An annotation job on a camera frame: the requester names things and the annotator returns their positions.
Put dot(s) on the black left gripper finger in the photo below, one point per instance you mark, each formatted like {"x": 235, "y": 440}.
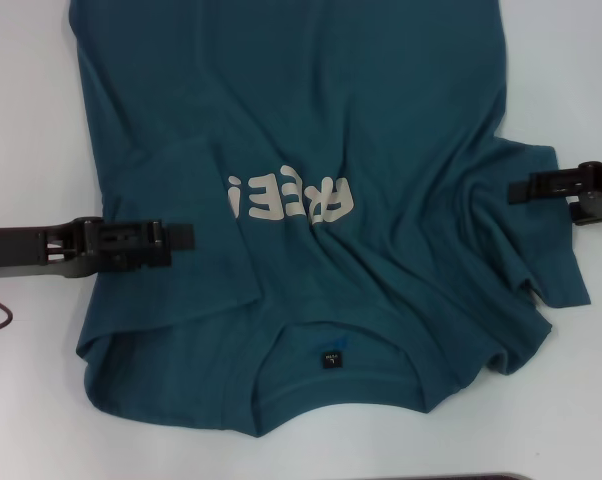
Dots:
{"x": 178, "y": 237}
{"x": 141, "y": 260}

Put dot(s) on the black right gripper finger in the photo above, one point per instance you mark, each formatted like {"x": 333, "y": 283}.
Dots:
{"x": 536, "y": 186}
{"x": 578, "y": 212}

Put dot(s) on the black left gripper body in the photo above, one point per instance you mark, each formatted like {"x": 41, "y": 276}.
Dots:
{"x": 11, "y": 247}

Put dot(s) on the teal t-shirt with beige print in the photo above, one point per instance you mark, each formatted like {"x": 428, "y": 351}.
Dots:
{"x": 281, "y": 100}

